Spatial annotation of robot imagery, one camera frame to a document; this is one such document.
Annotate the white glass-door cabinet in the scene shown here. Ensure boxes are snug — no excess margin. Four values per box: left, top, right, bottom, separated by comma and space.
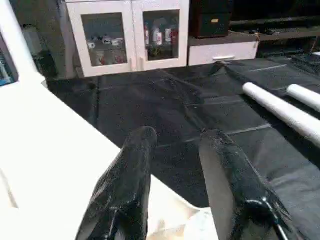
65, 0, 191, 79

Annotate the black speaker box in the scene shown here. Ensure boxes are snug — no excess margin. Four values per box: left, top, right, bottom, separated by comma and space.
192, 0, 234, 39

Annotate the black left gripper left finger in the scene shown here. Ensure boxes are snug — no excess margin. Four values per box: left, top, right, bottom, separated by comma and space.
75, 126, 159, 240

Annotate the white plastic table top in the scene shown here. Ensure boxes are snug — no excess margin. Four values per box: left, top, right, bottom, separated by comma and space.
0, 75, 221, 240

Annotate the black work mat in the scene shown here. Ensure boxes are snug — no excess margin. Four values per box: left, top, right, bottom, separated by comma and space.
45, 52, 320, 240

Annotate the white drawer unit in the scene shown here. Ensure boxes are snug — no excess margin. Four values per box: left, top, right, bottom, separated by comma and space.
188, 31, 261, 67

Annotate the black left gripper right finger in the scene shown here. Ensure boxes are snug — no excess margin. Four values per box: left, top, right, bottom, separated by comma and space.
199, 129, 302, 240

